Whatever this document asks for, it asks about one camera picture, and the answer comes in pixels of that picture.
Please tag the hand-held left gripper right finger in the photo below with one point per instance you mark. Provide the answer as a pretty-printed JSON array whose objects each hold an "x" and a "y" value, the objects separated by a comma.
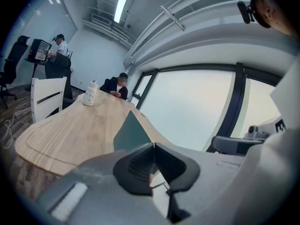
[{"x": 206, "y": 172}]

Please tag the person's head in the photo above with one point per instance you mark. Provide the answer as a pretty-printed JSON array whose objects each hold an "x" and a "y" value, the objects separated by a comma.
[{"x": 267, "y": 10}]

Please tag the person's grey shirt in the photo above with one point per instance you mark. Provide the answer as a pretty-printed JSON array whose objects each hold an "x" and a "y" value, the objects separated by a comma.
[{"x": 274, "y": 172}]

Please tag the dark green cover notebook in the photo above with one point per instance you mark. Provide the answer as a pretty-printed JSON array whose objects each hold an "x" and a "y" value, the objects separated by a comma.
[{"x": 132, "y": 135}]

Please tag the black chair with jacket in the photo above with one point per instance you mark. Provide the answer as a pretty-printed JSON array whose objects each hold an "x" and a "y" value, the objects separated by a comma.
[{"x": 58, "y": 67}]

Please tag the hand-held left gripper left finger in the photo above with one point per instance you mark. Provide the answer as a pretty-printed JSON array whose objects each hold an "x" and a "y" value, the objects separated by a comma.
[{"x": 103, "y": 196}]

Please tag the white dotted bottle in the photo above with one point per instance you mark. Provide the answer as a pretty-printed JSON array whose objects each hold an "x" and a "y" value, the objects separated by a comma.
[{"x": 91, "y": 95}]

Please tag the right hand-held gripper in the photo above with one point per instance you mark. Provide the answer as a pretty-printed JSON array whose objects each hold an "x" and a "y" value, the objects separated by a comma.
[{"x": 288, "y": 97}]

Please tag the black window frame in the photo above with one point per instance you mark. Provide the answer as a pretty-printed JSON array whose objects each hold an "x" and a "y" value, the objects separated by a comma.
[{"x": 237, "y": 90}]

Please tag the black computer case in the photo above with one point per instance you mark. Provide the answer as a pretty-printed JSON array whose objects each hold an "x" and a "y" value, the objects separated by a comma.
[{"x": 39, "y": 50}]

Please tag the long ceiling light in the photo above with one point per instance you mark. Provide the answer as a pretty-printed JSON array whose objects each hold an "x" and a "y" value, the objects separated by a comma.
[{"x": 121, "y": 6}]

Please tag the black head camera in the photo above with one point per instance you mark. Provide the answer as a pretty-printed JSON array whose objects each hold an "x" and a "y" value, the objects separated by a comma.
[{"x": 245, "y": 12}]

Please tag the white wooden chair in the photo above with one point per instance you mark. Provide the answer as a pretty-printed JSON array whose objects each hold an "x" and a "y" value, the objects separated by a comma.
[{"x": 47, "y": 97}]

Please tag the black office chair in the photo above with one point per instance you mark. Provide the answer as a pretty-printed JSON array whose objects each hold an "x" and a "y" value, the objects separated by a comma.
[{"x": 12, "y": 64}]

